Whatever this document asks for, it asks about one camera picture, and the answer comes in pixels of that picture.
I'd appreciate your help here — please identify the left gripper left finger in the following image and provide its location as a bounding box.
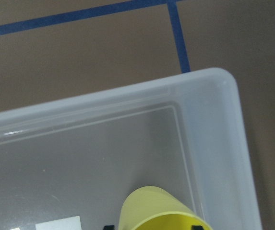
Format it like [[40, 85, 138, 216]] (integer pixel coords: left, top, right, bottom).
[[103, 225, 115, 230]]

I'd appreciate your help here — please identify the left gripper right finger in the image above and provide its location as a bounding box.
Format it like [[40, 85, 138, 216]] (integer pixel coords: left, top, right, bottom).
[[191, 225, 203, 230]]

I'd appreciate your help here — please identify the yellow plastic cup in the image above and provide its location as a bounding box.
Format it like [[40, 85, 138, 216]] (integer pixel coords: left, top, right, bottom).
[[118, 186, 212, 230]]

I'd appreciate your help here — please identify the clear plastic bin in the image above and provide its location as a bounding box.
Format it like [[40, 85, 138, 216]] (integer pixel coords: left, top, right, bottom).
[[0, 68, 262, 230]]

